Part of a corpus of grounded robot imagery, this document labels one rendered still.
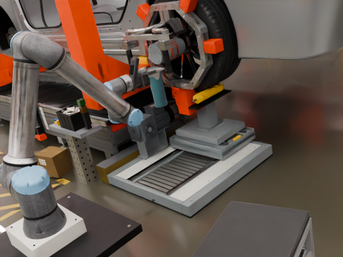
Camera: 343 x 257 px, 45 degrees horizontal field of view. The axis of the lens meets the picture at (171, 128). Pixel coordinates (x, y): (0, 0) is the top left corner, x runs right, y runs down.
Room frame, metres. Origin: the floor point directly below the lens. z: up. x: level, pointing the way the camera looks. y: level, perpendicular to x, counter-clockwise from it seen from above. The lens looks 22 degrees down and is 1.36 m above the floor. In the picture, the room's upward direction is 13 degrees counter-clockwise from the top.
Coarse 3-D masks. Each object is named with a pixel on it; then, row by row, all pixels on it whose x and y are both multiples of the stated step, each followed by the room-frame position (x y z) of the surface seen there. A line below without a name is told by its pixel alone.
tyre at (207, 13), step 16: (160, 0) 2.73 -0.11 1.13; (176, 0) 2.62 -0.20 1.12; (208, 0) 2.52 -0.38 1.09; (208, 16) 2.44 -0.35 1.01; (224, 16) 2.49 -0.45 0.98; (208, 32) 2.46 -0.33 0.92; (224, 32) 2.44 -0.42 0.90; (224, 48) 2.42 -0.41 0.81; (224, 64) 2.44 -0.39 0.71; (208, 80) 2.51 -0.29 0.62
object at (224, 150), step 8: (248, 128) 2.68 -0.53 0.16; (176, 136) 2.82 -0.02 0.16; (232, 136) 2.64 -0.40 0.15; (240, 136) 2.55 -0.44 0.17; (248, 136) 2.60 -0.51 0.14; (176, 144) 2.75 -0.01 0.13; (184, 144) 2.69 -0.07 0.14; (192, 144) 2.62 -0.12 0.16; (200, 144) 2.62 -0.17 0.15; (208, 144) 2.58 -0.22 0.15; (224, 144) 2.49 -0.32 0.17; (232, 144) 2.49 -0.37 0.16; (240, 144) 2.54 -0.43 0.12; (200, 152) 2.57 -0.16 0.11; (208, 152) 2.51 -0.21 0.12; (216, 152) 2.45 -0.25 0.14; (224, 152) 2.43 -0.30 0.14; (232, 152) 2.48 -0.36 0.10
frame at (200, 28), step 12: (156, 12) 2.72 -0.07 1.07; (180, 12) 2.49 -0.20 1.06; (192, 12) 2.49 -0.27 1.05; (144, 24) 2.76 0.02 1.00; (192, 24) 2.43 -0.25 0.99; (204, 24) 2.43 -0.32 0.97; (204, 36) 2.43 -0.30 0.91; (144, 48) 2.81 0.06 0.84; (204, 60) 2.40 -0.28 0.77; (204, 72) 2.47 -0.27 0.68; (168, 84) 2.67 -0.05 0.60; (180, 84) 2.59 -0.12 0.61; (192, 84) 2.50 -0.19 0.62
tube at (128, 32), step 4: (160, 12) 2.62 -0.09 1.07; (160, 16) 2.62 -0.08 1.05; (156, 24) 2.58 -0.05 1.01; (144, 28) 2.54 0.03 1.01; (148, 28) 2.54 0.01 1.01; (152, 28) 2.55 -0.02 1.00; (128, 32) 2.59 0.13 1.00; (132, 32) 2.56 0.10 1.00; (136, 32) 2.54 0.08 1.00; (140, 32) 2.53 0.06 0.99
